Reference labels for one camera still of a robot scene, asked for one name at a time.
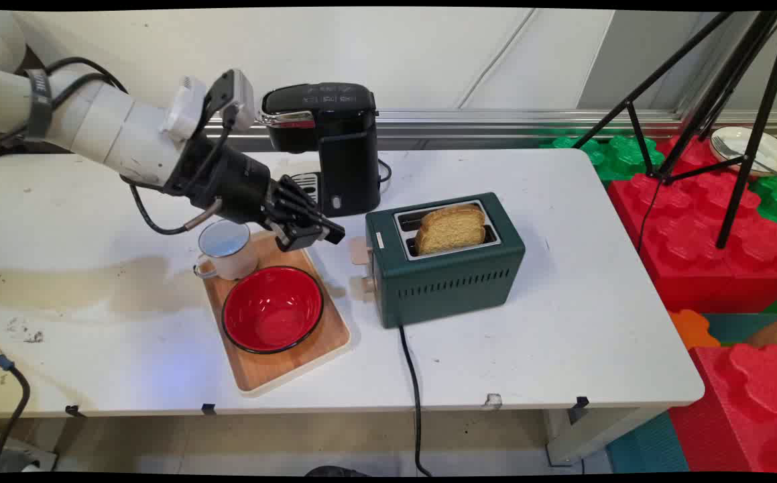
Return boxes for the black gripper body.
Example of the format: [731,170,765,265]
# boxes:
[164,133,290,235]

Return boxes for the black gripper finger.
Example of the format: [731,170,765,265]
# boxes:
[266,201,327,254]
[274,174,347,245]

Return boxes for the white enamel mug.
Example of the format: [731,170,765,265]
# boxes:
[193,219,259,281]

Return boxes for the black coffee machine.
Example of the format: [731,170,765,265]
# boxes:
[259,82,383,218]

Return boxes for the red enamel bowl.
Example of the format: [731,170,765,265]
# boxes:
[221,266,325,355]

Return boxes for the wooden serving tray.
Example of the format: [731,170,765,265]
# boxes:
[197,230,352,395]

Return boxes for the toasted bread slice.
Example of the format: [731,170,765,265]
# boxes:
[414,203,488,256]

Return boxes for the green two-slot toaster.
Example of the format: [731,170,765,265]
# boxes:
[350,192,527,329]

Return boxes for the large red foam block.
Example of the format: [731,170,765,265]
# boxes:
[606,134,777,315]

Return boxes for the orange foam block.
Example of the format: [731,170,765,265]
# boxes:
[668,309,721,351]

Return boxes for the white plate with fork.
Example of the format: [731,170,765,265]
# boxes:
[709,125,777,176]

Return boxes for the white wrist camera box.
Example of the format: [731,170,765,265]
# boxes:
[160,68,257,143]

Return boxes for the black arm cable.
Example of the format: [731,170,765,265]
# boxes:
[128,182,191,236]

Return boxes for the black toaster power cable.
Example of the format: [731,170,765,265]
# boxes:
[398,325,433,477]

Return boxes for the black cable with metal plug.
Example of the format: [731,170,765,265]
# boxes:
[0,337,32,474]

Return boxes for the black camera tripod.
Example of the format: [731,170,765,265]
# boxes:
[572,10,777,250]

